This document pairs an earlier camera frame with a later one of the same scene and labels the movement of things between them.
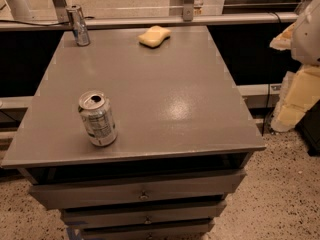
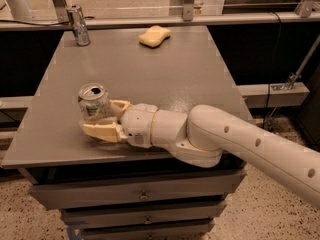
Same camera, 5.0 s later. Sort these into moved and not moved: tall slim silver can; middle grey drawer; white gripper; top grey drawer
Moved: white gripper
Not moved: top grey drawer; middle grey drawer; tall slim silver can
